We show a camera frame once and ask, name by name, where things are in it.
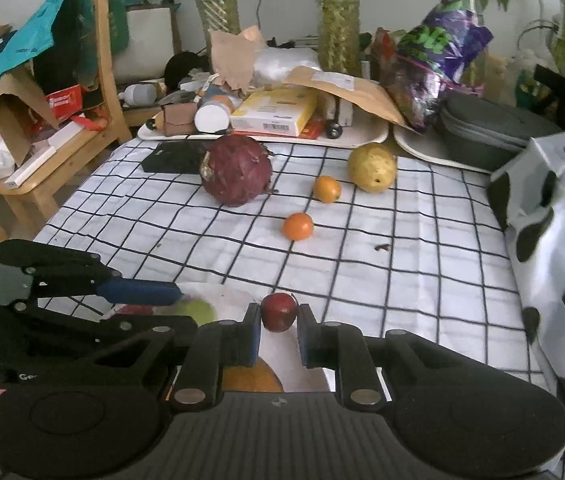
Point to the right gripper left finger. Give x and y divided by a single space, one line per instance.
194 364

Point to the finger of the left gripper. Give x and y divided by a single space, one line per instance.
47 339
65 272

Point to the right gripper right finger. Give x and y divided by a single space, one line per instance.
365 367

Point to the green plum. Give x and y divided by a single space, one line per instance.
198 309

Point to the large orange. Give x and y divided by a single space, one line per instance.
258 378

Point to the small red fruit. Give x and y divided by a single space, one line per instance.
279 312

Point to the white floral plate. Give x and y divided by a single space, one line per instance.
279 350

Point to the wooden chair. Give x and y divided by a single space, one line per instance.
48 153

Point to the small orange kumquat near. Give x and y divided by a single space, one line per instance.
298 226

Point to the small orange kumquat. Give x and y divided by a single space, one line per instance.
298 226
327 189

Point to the checked tablecloth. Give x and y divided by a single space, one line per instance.
425 256

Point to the small orange kumquat far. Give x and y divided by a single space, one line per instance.
327 189

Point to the red cabbage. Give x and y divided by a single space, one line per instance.
235 170

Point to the brown cardboard small box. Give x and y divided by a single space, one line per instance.
178 119

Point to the yellow pear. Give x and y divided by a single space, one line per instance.
372 167

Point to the white cylinder jar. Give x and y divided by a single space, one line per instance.
213 114

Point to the white tray left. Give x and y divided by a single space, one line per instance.
366 128

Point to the white tray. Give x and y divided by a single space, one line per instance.
429 147
366 128

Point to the white tray right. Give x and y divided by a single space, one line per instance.
429 147

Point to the yellow white box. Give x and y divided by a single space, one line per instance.
283 112

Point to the brown paper envelope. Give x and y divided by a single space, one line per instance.
361 92

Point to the dark grey zip case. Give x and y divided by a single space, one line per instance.
486 135

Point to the torn brown paper bag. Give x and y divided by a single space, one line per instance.
233 56

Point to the purple foil snack bag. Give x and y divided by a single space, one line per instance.
430 59

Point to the plant trunk right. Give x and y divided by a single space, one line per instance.
339 36

